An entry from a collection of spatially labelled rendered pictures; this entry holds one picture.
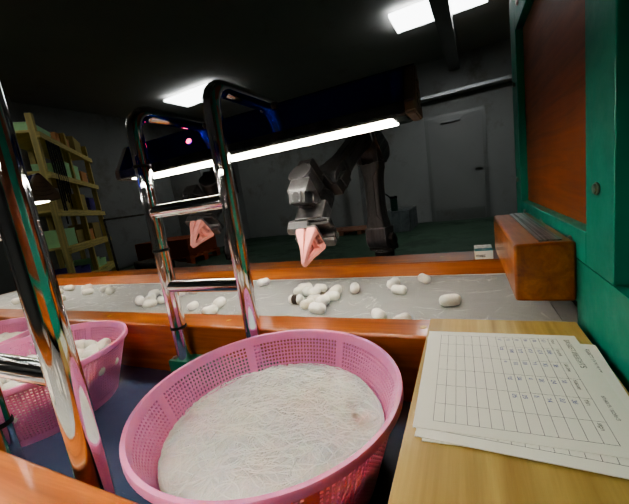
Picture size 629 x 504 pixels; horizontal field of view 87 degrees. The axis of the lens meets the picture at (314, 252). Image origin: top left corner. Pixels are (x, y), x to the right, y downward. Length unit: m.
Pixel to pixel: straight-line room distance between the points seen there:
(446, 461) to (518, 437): 0.05
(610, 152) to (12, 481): 0.54
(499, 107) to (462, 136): 0.78
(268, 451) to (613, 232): 0.34
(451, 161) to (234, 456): 7.45
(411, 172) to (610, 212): 7.46
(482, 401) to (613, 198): 0.19
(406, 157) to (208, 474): 7.63
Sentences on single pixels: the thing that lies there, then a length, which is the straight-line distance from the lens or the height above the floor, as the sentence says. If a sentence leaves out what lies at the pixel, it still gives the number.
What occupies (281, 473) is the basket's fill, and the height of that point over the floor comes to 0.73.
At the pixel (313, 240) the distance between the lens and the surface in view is 0.71.
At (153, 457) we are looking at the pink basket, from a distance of 0.40.
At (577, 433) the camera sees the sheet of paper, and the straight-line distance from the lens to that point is 0.29.
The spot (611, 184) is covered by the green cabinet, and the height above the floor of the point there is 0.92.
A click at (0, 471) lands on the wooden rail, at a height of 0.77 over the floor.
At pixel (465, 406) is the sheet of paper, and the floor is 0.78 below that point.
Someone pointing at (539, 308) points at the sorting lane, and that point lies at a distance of 0.60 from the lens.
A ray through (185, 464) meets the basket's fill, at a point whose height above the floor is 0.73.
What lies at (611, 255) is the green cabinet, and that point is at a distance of 0.37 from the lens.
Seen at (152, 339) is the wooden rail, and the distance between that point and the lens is 0.69.
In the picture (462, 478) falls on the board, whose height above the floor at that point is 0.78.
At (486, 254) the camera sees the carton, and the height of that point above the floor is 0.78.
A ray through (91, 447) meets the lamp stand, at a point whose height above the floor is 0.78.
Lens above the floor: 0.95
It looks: 10 degrees down
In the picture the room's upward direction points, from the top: 8 degrees counter-clockwise
